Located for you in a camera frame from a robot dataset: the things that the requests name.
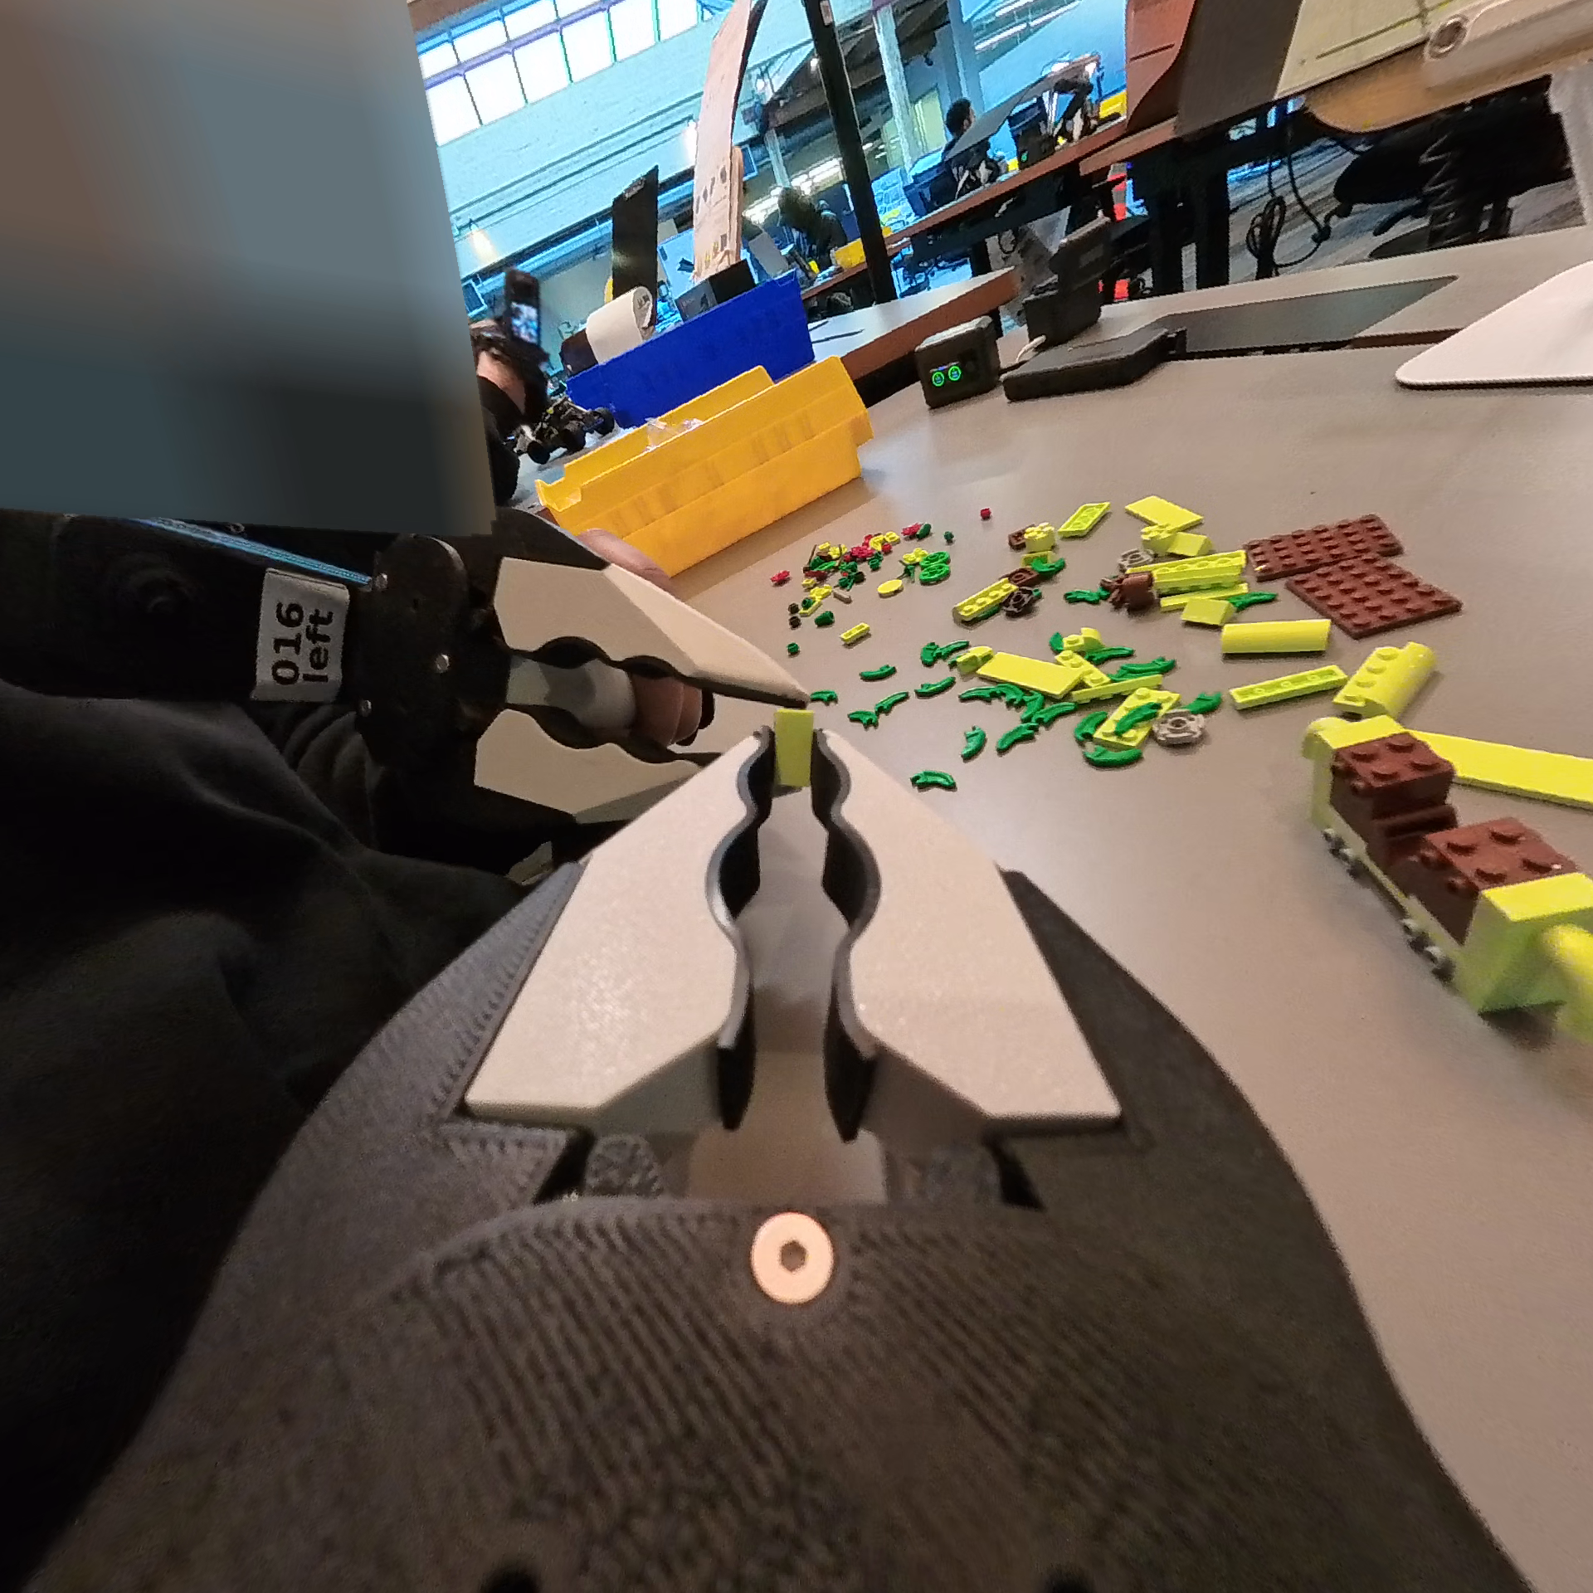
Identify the dark grey desk mat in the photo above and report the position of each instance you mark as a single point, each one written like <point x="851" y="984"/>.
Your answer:
<point x="1306" y="318"/>

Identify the scattered lime bricks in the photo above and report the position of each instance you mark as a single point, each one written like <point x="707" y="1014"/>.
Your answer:
<point x="1276" y="636"/>

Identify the dark brown round piece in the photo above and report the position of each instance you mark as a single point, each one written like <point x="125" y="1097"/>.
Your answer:
<point x="1020" y="604"/>

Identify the blue plastic bin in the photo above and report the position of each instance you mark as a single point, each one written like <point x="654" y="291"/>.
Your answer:
<point x="696" y="356"/>

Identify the white paper roll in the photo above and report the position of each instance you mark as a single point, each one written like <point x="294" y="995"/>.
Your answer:
<point x="618" y="327"/>

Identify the black power bank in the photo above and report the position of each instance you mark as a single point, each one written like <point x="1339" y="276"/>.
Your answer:
<point x="1069" y="288"/>

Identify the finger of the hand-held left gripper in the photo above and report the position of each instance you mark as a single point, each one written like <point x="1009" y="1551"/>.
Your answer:
<point x="572" y="779"/>
<point x="622" y="610"/>

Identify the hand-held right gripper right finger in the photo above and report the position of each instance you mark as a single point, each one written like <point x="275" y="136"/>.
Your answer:
<point x="982" y="984"/>

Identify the brown trunk-shaped brick piece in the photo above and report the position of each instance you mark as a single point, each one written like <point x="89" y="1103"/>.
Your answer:
<point x="1130" y="593"/>

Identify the black office chair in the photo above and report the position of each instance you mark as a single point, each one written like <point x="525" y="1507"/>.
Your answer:
<point x="1430" y="187"/>

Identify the lime and brown brick model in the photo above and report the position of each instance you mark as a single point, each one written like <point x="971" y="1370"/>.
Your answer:
<point x="1430" y="860"/>

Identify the beige hanging banner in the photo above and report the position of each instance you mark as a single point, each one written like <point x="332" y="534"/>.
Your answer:
<point x="728" y="124"/>

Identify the person's left hand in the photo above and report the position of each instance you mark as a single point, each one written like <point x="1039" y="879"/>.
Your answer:
<point x="671" y="710"/>

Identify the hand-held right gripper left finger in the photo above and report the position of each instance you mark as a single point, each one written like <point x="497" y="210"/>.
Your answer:
<point x="608" y="984"/>

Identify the clear plastic bag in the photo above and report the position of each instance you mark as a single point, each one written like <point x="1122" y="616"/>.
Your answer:
<point x="665" y="430"/>

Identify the person's left forearm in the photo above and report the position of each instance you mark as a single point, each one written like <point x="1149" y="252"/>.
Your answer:
<point x="186" y="798"/>

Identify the scattered green leaf pieces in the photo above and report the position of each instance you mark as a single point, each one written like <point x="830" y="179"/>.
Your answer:
<point x="931" y="781"/>

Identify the black device with green display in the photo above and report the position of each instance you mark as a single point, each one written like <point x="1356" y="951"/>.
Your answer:
<point x="957" y="362"/>

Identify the black pillar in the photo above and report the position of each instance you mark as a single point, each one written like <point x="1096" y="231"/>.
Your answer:
<point x="851" y="151"/>

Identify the yellow plastic bin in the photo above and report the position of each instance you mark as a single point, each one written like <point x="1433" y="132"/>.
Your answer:
<point x="720" y="473"/>

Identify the white monitor stand base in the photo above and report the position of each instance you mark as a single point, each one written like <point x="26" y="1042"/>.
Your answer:
<point x="1505" y="343"/>

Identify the smartphone on stand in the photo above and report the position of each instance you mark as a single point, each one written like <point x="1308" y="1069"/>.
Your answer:
<point x="521" y="312"/>

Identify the pile of tiny flower pieces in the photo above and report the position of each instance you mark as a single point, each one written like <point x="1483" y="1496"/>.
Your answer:
<point x="933" y="566"/>

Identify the brown studded plate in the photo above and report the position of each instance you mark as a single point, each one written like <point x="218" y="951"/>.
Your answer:
<point x="1375" y="599"/>
<point x="1321" y="549"/>

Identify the small lime toy brick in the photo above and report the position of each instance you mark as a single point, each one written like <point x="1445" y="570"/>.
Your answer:
<point x="792" y="748"/>

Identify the flat black box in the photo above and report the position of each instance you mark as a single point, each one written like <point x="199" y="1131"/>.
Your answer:
<point x="1083" y="363"/>

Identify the black and white toy car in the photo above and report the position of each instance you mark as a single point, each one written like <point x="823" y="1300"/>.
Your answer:
<point x="559" y="430"/>

